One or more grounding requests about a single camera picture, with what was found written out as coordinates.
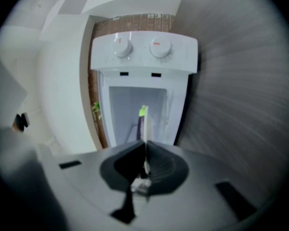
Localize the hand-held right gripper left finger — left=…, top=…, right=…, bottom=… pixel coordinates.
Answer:
left=37, top=140, right=146, bottom=226

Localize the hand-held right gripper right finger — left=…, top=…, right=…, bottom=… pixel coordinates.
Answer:
left=134, top=140, right=277, bottom=231

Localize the dark purple eggplant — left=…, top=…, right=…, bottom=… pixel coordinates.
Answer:
left=135, top=105, right=147, bottom=143

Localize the white microwave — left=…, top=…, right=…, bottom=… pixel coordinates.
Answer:
left=88, top=30, right=198, bottom=151

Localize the white control knob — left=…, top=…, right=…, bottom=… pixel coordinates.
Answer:
left=111, top=37, right=133, bottom=58
left=149, top=36, right=172, bottom=58

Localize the green leafy plant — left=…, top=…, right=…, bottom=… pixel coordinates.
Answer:
left=91, top=101, right=102, bottom=120

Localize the black wall fixture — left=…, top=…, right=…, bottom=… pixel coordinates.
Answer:
left=12, top=112, right=31, bottom=132

